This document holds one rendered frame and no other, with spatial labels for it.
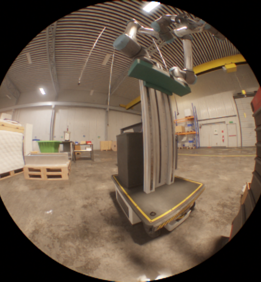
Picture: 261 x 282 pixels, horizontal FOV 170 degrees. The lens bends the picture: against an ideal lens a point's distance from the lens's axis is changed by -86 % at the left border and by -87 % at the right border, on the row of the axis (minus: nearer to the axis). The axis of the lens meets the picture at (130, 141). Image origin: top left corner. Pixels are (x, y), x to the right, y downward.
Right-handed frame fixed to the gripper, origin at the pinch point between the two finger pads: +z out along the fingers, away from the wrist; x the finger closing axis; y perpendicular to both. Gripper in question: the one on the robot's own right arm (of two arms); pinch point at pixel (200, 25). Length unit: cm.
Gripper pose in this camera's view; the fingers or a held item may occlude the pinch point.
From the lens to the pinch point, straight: 72.7
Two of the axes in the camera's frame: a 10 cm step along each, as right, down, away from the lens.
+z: 3.4, 8.9, -3.0
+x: -8.3, 1.3, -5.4
